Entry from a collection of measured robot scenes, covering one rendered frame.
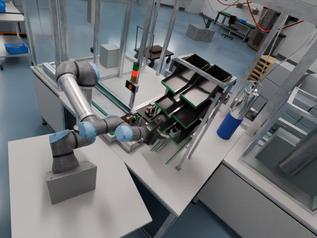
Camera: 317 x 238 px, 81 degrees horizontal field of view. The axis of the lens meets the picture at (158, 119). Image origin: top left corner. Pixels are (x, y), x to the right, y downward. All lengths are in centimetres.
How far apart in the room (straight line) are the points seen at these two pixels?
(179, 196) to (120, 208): 43
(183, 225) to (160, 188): 99
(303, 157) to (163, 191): 106
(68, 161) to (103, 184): 31
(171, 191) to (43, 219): 80
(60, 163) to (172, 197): 77
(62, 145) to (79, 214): 42
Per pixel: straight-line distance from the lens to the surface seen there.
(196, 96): 112
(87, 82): 115
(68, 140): 123
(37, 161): 153
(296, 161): 179
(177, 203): 142
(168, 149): 141
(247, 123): 241
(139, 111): 177
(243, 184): 195
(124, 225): 129
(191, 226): 239
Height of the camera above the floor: 207
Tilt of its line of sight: 39 degrees down
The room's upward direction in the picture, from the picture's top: 19 degrees clockwise
